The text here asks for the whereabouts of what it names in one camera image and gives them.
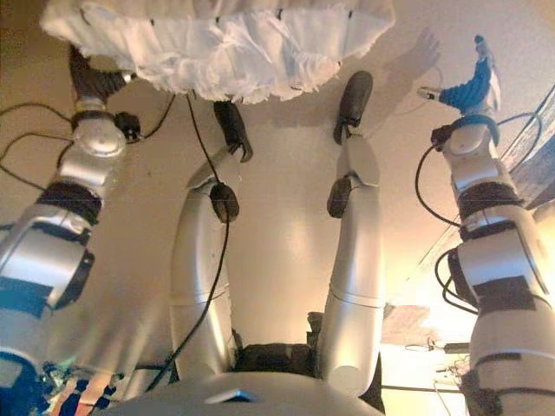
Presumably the dark left robot hand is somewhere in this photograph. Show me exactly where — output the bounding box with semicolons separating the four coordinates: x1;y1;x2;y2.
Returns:
68;42;140;104

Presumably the dark right robot hand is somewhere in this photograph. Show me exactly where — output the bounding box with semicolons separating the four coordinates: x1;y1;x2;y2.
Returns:
416;34;505;117

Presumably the white ruffled cushion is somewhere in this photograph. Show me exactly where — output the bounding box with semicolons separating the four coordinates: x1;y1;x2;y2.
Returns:
40;0;398;106

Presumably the grey patterned rug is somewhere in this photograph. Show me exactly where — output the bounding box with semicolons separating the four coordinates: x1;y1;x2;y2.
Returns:
497;81;555;210

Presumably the silver right robot leg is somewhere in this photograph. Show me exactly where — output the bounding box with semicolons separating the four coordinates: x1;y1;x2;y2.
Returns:
317;70;388;398

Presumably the silver robot leg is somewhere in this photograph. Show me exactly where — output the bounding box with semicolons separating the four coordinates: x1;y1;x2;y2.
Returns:
317;70;388;398
168;99;258;387

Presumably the silver left robot leg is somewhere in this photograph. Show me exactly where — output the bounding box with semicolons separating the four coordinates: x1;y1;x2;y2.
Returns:
168;99;258;387

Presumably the grey robot torso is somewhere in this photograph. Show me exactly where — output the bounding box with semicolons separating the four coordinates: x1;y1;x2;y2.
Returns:
93;311;388;416

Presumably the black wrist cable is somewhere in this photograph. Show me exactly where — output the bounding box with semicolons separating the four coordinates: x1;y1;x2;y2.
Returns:
414;111;544;314
0;93;177;192

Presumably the long black tether cable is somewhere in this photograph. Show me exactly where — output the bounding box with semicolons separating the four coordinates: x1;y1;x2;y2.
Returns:
142;93;232;392

